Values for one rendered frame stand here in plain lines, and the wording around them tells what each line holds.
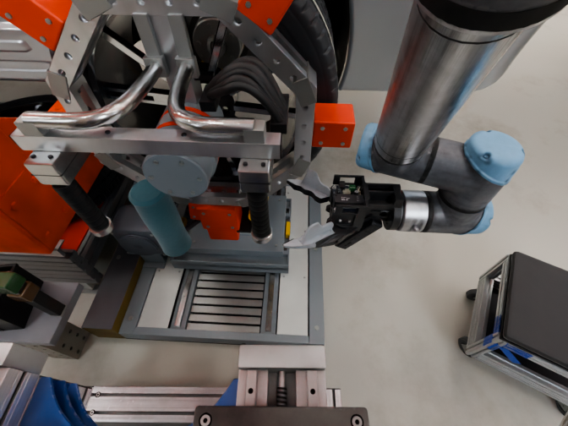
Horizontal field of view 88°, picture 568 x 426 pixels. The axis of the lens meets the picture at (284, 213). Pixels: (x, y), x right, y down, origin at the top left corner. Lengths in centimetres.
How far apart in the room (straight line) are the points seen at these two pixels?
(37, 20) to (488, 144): 74
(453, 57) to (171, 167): 49
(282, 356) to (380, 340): 89
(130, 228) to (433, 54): 107
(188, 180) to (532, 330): 108
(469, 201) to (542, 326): 78
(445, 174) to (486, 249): 130
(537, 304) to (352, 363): 65
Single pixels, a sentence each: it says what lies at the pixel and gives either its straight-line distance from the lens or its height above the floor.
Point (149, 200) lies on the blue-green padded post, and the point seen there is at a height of 74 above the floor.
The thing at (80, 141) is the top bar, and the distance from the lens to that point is 57.
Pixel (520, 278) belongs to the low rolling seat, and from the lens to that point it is 130.
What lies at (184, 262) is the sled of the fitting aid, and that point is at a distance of 133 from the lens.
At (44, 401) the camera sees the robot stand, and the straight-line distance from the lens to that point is 72.
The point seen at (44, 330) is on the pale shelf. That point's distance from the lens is 107.
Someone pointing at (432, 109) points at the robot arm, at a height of 112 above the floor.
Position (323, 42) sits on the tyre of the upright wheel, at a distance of 68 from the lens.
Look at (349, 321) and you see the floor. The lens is 136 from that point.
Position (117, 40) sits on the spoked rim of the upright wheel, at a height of 100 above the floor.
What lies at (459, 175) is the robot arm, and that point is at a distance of 50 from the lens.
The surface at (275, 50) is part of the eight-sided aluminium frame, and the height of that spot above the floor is 103.
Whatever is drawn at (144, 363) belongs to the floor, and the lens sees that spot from 140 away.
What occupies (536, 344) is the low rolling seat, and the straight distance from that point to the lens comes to 121.
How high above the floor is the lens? 127
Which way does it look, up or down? 53 degrees down
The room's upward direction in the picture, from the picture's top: straight up
